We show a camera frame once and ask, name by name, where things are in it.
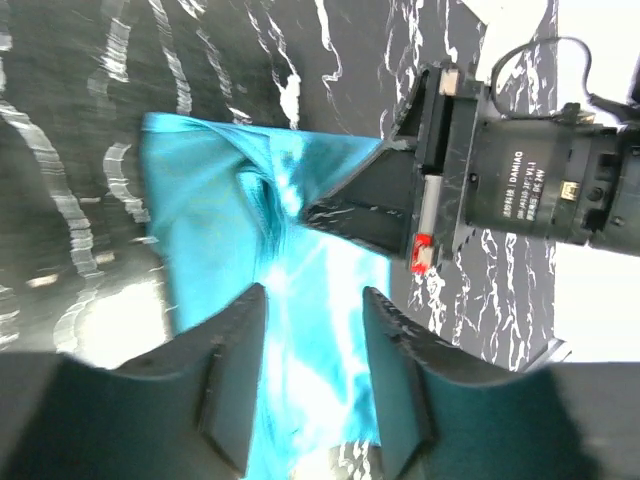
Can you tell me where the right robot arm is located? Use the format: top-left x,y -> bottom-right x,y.
301,62 -> 639,274

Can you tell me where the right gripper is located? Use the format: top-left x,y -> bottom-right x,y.
302,65 -> 575,273

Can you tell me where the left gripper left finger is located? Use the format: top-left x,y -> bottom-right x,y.
1,284 -> 267,479

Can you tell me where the black marble pattern mat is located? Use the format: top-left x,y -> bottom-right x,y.
0,0 -> 571,480

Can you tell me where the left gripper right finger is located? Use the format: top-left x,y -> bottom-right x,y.
363,287 -> 639,479

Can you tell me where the teal satin napkin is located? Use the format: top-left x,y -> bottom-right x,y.
139,113 -> 389,479

